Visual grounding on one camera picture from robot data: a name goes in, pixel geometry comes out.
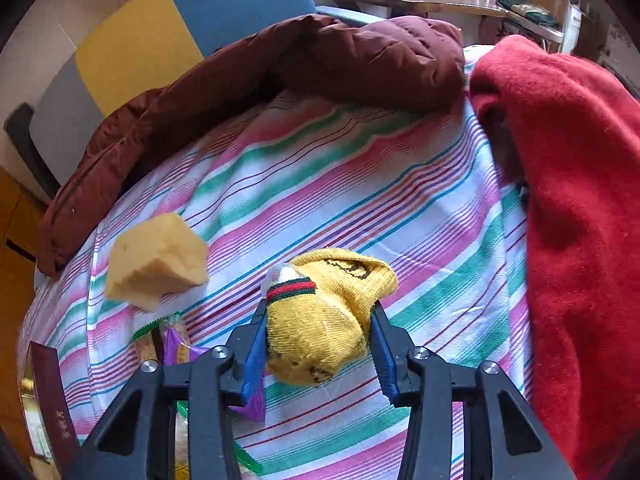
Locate yellow sock bundle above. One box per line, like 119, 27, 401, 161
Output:
260, 247, 398, 387

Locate large yellow sponge block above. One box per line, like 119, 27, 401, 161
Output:
104, 212, 208, 312

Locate green rice snack bag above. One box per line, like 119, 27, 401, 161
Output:
174, 396, 262, 479

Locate cracker packet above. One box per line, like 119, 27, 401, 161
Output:
131, 312, 190, 364

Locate maroon gold gift box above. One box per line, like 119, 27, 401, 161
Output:
20, 341, 80, 477

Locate wooden wardrobe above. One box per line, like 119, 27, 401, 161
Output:
1, 171, 44, 462

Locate maroon puffer jacket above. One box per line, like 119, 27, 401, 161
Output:
37, 14, 464, 278

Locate red fleece blanket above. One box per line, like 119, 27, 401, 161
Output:
470, 36, 639, 479

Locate grey yellow blue headboard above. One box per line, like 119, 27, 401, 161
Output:
28, 0, 319, 187

